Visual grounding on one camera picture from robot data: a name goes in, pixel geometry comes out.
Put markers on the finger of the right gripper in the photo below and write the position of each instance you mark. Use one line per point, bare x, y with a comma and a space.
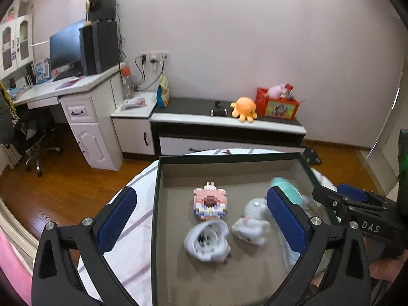
358, 197
334, 201

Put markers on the person right hand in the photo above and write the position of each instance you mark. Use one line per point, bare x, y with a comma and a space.
387, 269

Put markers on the clear plastic labelled box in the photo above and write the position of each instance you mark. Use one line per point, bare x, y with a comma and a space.
289, 256

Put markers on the red toy crate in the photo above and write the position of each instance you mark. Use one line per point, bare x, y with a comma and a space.
281, 108

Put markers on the yellow blue snack bag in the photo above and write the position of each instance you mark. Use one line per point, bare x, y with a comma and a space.
162, 94

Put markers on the teal lid round container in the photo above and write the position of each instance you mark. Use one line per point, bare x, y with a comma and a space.
289, 189

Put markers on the black computer monitor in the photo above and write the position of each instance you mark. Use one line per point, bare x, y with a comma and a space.
65, 46

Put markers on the white desk with drawers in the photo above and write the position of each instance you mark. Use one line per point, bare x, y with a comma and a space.
87, 104

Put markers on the orange cap water bottle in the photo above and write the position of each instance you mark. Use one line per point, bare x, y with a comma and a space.
127, 82

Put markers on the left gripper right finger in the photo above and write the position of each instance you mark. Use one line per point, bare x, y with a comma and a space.
346, 280

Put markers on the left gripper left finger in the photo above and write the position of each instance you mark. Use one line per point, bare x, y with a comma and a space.
55, 279

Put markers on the black speaker on tower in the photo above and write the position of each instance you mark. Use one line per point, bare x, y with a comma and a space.
100, 10

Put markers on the white wall socket strip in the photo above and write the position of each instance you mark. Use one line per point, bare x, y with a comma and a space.
155, 56

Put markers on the black small gadget on cabinet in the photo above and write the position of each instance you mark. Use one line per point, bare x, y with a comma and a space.
219, 110

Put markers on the black computer tower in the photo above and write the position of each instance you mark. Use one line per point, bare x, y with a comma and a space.
99, 47

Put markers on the pink block brick toy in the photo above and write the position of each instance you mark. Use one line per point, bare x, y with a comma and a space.
209, 202

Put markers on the white bedside cabinet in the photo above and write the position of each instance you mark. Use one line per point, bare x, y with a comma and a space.
132, 124

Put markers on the white glass door cabinet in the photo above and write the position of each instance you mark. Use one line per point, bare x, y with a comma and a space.
16, 44

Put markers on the low black white cabinet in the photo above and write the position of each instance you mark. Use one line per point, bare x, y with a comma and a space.
186, 126

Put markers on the black office chair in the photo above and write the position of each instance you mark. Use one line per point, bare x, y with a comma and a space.
34, 134

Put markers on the white mosquito repellent plug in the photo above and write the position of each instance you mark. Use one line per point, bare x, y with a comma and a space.
207, 241

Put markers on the orange octopus plush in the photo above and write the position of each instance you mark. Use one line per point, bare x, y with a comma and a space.
244, 109

